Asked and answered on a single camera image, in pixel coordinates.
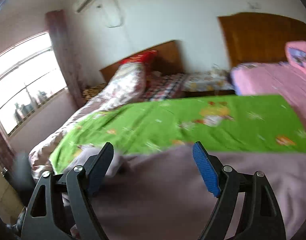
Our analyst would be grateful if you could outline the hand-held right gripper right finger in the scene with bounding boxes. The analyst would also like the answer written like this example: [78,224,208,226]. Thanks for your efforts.
[192,141,286,240]

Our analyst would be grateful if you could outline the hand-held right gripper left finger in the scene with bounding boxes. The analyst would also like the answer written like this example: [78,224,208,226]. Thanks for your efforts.
[20,142,115,240]

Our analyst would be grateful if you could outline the mauve fleece pants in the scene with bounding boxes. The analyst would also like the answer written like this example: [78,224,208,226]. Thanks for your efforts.
[60,144,306,240]

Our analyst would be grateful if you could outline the green cartoon printed blanket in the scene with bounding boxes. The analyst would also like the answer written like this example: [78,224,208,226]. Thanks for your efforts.
[49,94,306,175]

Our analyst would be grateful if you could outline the nightstand with floral cloth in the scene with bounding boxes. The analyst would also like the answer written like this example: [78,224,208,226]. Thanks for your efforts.
[183,71,235,93]

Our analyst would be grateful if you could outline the brown plush blanket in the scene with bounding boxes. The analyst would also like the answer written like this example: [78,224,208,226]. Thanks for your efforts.
[82,83,107,102]

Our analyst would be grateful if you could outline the red black checkered sheet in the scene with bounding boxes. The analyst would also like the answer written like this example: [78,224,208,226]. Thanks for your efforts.
[139,72,191,100]

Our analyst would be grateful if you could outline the pale pink patterned quilt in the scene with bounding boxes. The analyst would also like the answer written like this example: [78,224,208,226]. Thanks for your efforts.
[28,62,147,180]

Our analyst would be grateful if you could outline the pink bed sheet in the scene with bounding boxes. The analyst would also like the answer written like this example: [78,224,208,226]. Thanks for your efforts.
[229,62,306,130]

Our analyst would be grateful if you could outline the barred window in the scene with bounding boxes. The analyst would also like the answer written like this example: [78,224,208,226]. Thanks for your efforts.
[0,31,68,137]

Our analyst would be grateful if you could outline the small wooden headboard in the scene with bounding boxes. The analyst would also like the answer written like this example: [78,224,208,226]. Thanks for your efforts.
[100,40,185,84]

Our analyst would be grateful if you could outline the pink floral curtain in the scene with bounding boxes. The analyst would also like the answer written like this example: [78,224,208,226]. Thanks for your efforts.
[45,9,86,108]

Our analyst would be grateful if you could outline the red embroidered pillow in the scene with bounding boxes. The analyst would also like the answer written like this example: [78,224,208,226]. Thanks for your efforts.
[122,50,158,80]

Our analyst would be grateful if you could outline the large padded wooden headboard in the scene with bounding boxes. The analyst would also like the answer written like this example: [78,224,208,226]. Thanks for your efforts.
[218,12,306,68]

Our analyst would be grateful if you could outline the folded pink quilt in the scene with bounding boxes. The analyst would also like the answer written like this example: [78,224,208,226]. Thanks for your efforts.
[285,41,306,78]

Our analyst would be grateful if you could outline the air conditioner power cable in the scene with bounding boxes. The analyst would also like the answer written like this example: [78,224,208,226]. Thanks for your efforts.
[96,0,125,28]

